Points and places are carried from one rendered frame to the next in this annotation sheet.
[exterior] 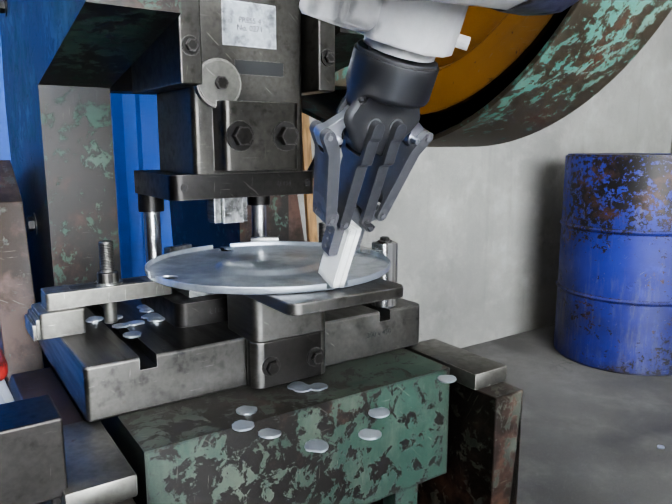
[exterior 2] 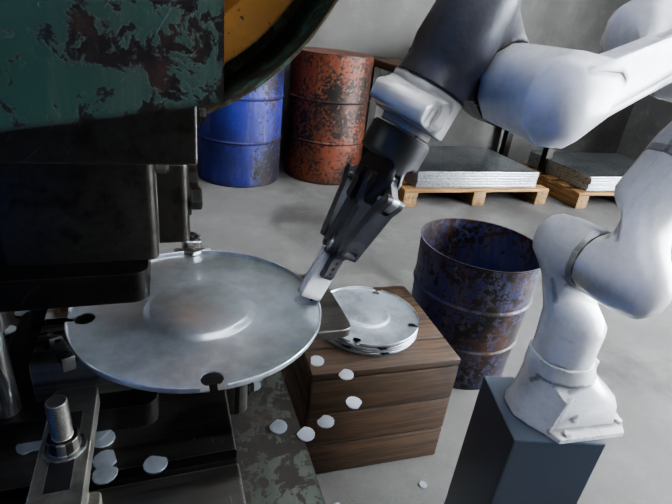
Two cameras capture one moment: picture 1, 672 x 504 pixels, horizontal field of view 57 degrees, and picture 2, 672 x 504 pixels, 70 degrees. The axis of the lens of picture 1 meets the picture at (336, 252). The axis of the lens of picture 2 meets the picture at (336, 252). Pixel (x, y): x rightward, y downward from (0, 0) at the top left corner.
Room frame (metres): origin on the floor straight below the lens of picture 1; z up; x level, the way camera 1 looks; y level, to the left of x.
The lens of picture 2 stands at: (0.48, 0.52, 1.12)
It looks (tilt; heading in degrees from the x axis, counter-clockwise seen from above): 26 degrees down; 283
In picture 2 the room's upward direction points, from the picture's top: 7 degrees clockwise
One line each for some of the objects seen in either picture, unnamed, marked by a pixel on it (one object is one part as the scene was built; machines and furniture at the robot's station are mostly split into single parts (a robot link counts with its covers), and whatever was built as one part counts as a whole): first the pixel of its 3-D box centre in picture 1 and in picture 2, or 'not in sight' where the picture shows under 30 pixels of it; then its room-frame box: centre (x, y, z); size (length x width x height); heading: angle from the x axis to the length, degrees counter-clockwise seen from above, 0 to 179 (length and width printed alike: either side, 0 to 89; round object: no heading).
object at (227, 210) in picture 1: (228, 208); not in sight; (0.83, 0.14, 0.84); 0.05 x 0.03 x 0.04; 124
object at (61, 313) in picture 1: (100, 283); (63, 454); (0.75, 0.29, 0.76); 0.17 x 0.06 x 0.10; 124
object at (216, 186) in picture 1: (223, 191); (69, 254); (0.84, 0.15, 0.86); 0.20 x 0.16 x 0.05; 124
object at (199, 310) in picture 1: (226, 292); (85, 361); (0.84, 0.15, 0.72); 0.20 x 0.16 x 0.03; 124
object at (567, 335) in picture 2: not in sight; (568, 285); (0.23, -0.35, 0.71); 0.18 x 0.11 x 0.25; 126
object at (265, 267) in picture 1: (270, 263); (201, 307); (0.73, 0.08, 0.78); 0.29 x 0.29 x 0.01
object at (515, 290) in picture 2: not in sight; (466, 302); (0.33, -1.06, 0.24); 0.42 x 0.42 x 0.48
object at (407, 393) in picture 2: not in sight; (357, 371); (0.62, -0.61, 0.18); 0.40 x 0.38 x 0.35; 32
